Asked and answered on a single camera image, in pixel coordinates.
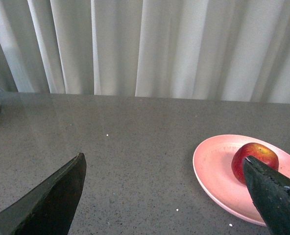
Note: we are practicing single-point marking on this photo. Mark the pink plate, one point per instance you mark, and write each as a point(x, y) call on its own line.
point(212, 165)

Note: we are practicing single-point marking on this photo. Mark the white curtain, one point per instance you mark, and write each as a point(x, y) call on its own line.
point(236, 50)

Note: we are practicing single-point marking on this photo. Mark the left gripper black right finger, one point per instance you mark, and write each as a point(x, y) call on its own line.
point(270, 193)

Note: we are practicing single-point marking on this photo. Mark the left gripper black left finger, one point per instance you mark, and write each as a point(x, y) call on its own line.
point(49, 208)

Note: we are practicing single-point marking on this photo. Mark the red apple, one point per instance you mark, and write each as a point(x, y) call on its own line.
point(259, 151)

